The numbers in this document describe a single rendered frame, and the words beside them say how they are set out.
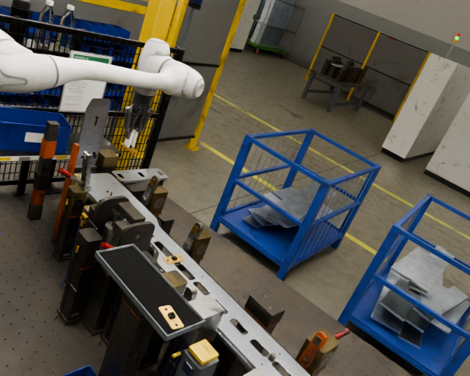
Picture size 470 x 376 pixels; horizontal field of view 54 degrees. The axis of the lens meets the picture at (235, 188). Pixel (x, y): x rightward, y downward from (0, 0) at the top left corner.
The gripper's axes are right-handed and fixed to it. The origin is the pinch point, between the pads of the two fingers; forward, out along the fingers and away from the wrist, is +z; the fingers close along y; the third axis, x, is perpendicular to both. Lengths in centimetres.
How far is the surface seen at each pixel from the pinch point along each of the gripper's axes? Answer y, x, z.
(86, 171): -16.3, 0.5, 14.8
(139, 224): -22.3, -43.0, 9.9
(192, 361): -39, -93, 15
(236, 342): -7, -87, 29
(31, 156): -21.4, 34.7, 26.7
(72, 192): -20.3, 0.6, 24.2
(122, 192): 6.9, 3.7, 29.0
